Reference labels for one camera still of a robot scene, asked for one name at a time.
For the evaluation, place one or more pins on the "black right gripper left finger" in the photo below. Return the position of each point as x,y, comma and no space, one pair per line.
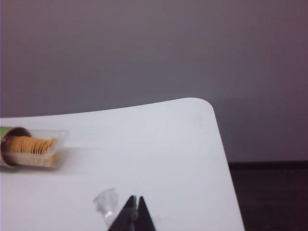
125,219

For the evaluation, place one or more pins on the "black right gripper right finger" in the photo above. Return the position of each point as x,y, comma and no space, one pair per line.
144,219

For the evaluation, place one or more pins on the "clear plastic scrap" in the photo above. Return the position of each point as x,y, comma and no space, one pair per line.
106,201

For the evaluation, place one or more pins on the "transparent plastic chip tray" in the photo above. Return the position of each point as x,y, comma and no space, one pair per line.
62,136

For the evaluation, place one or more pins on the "green chips tub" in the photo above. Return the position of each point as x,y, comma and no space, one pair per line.
3,130

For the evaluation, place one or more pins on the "stack of potato chips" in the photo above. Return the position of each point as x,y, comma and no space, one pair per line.
33,145

